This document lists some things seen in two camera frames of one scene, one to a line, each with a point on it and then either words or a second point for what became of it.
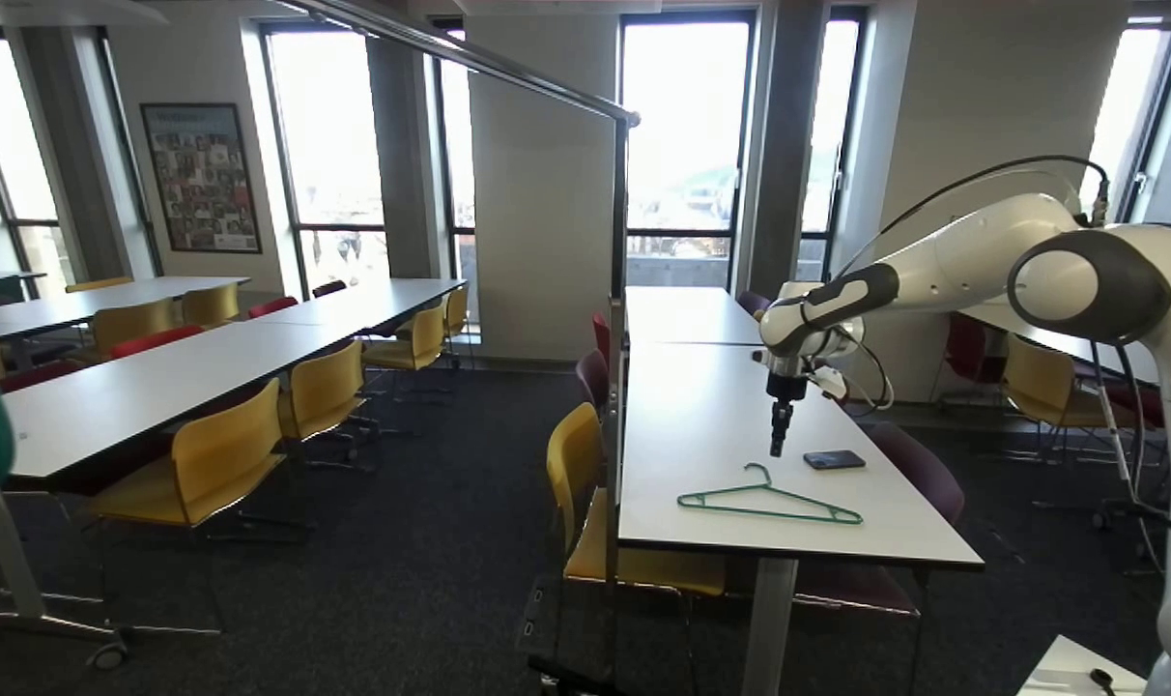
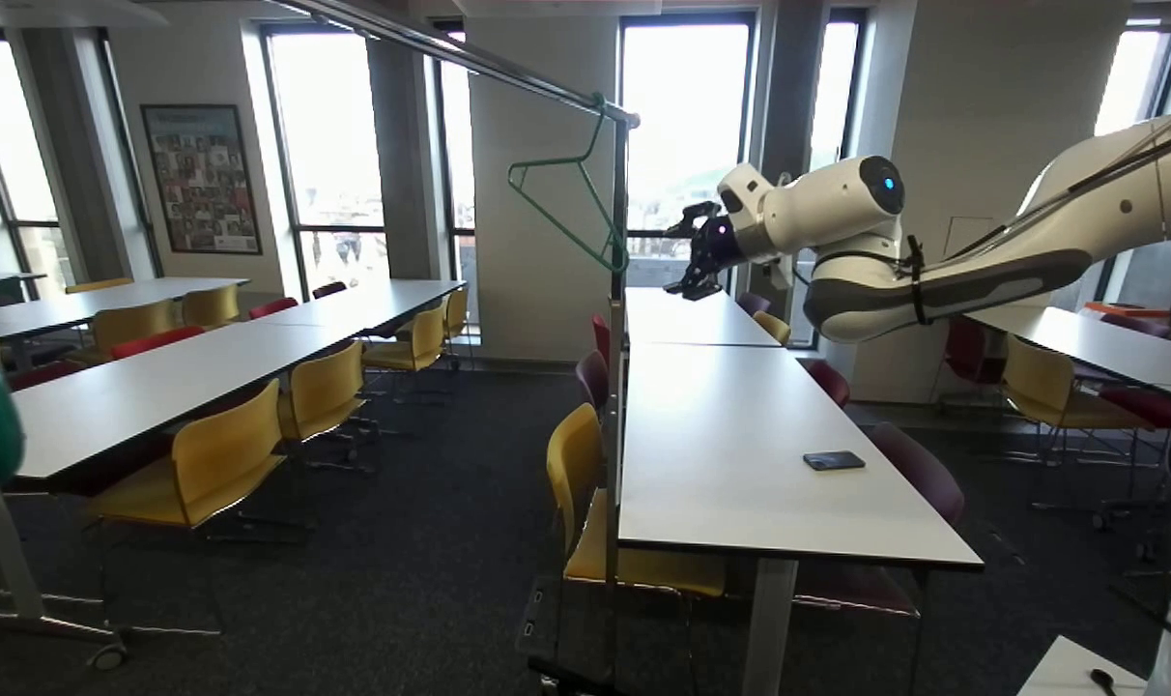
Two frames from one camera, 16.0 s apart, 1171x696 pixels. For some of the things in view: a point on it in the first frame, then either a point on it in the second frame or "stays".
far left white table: x=8 y=315 stays
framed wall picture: x=201 y=179 stays
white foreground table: x=697 y=471 stays
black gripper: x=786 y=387 -> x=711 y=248
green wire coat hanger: x=768 y=498 -> x=583 y=162
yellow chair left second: x=326 y=387 stays
